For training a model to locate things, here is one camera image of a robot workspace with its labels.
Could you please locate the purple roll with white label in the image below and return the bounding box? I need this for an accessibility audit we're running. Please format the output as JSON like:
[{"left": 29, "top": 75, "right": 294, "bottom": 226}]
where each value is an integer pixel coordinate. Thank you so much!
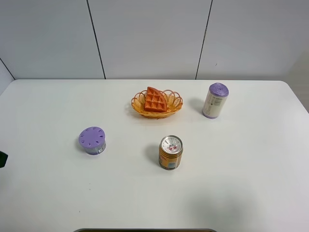
[{"left": 202, "top": 83, "right": 229, "bottom": 119}]

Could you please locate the woven orange wicker basket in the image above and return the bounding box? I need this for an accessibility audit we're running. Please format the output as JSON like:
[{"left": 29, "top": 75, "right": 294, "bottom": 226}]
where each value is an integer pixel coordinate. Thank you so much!
[{"left": 131, "top": 89, "right": 183, "bottom": 118}]

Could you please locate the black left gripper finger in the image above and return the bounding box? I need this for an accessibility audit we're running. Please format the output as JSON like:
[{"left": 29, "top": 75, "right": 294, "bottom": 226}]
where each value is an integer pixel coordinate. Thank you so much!
[{"left": 0, "top": 151, "right": 8, "bottom": 168}]

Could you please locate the gold drink can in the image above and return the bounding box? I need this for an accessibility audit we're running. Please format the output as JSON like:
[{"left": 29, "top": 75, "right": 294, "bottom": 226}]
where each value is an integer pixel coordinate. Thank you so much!
[{"left": 159, "top": 135, "right": 183, "bottom": 170}]

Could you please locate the purple round air freshener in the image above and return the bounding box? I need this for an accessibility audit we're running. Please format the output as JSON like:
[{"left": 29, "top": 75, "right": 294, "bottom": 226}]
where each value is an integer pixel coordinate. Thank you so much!
[{"left": 78, "top": 127, "right": 106, "bottom": 155}]

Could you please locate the orange waffle wedge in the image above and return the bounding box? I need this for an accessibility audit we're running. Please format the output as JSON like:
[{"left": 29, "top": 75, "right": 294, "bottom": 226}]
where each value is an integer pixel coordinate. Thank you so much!
[{"left": 144, "top": 87, "right": 167, "bottom": 113}]

